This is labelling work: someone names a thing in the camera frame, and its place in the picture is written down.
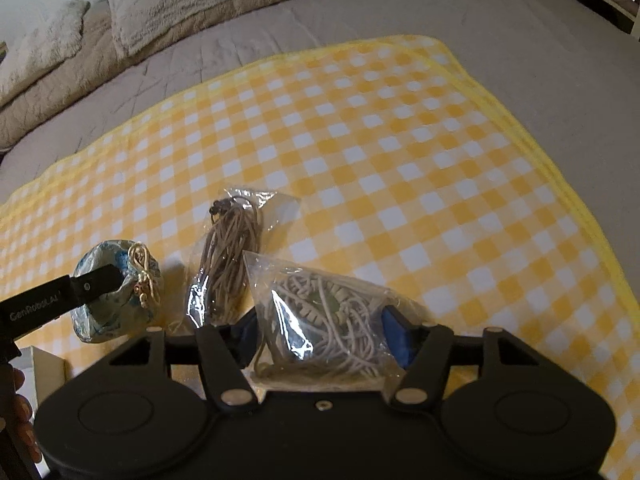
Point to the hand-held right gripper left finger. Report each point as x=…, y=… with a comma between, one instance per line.
x=247, y=340

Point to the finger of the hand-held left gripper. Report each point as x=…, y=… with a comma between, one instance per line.
x=95, y=285

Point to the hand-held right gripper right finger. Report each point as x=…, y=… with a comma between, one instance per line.
x=400, y=335

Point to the floral fabric pouch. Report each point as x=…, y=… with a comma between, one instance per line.
x=112, y=320

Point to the white cardboard box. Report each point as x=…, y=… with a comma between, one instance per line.
x=47, y=365

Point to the person's left hand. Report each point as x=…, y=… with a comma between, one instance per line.
x=22, y=410

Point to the yellow checked cloth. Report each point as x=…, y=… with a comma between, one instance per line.
x=375, y=160

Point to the beige mattress pad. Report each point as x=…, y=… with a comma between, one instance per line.
x=60, y=110

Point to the folded beige quilt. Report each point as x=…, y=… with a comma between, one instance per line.
x=40, y=45

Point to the grey bed sheet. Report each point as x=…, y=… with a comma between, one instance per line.
x=525, y=25

